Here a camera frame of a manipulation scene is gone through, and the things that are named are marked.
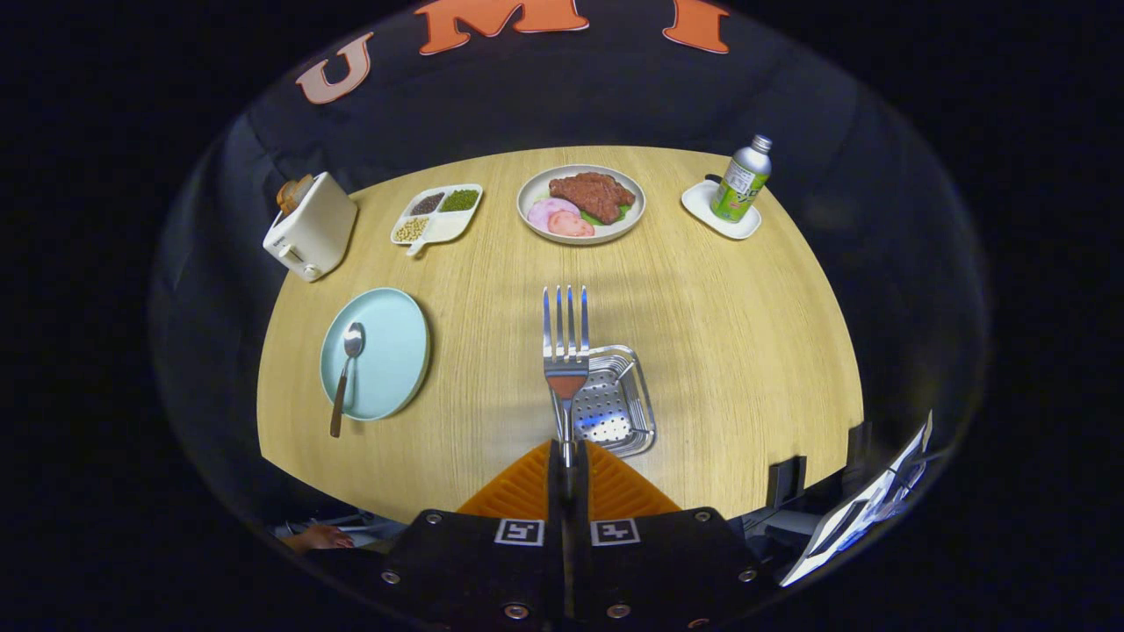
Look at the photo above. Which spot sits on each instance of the beige round plate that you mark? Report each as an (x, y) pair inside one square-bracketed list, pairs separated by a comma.
[(537, 186)]

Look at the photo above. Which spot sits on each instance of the green beans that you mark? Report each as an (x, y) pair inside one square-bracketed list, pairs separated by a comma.
[(459, 200)]

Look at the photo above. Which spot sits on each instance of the toasted bread slice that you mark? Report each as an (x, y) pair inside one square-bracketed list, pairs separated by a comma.
[(285, 197), (302, 186)]

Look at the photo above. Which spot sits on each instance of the yellow soybeans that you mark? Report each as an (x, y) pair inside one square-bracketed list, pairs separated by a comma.
[(411, 230)]

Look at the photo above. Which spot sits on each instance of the green label metal bottle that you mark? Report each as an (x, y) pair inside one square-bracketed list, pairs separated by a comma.
[(739, 184)]

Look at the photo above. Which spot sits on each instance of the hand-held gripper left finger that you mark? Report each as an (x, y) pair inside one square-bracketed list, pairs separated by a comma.
[(554, 500)]

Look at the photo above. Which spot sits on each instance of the light blue round plate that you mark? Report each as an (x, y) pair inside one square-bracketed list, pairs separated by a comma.
[(391, 351)]

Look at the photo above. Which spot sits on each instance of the black stand post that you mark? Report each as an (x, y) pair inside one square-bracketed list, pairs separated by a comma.
[(786, 481), (860, 448)]

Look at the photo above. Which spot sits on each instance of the pale pink ham slice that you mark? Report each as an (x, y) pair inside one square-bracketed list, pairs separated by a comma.
[(544, 211)]

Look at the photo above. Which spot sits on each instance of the green lettuce leaf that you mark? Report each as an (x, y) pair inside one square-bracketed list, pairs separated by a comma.
[(620, 213)]

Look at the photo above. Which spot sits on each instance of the metal fork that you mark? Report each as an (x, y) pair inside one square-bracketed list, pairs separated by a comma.
[(566, 373)]

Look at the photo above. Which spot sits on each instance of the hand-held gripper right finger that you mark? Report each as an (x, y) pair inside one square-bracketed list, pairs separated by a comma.
[(580, 500)]

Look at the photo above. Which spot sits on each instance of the white toaster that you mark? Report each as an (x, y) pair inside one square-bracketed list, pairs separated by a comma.
[(316, 233)]

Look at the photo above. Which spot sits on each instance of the dark red beans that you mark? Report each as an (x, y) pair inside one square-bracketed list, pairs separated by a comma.
[(428, 204)]

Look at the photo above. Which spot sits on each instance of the white divided dish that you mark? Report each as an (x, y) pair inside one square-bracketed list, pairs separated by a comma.
[(450, 226)]

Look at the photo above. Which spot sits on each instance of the brown steak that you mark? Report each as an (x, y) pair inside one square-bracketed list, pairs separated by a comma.
[(593, 195)]

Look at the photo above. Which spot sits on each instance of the perforated metal tray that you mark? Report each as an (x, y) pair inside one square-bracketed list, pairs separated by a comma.
[(615, 412)]

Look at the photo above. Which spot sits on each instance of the white square coaster dish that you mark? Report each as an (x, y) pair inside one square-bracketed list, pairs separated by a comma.
[(698, 204)]

